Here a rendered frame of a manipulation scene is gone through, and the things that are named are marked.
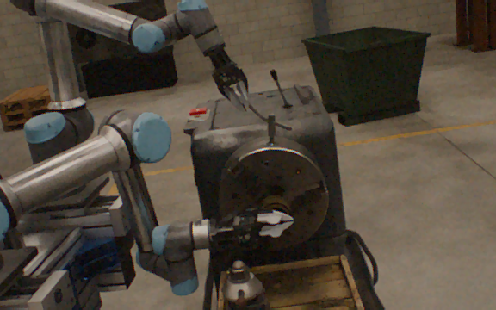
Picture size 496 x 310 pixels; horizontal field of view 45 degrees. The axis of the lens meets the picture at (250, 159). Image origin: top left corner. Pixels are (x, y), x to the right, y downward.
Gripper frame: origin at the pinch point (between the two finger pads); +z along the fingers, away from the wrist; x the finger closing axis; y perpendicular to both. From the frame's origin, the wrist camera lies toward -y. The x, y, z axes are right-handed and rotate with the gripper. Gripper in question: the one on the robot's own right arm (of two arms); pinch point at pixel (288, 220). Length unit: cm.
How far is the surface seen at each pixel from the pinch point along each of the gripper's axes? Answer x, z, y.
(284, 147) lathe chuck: 14.7, 1.7, -16.2
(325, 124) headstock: 15.2, 15.1, -32.5
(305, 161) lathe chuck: 10.2, 6.9, -15.1
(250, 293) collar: 5.0, -8.7, 43.1
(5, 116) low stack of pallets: -86, -392, -695
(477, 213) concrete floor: -108, 120, -216
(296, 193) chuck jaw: 2.7, 3.2, -11.0
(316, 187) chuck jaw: 3.5, 8.9, -11.5
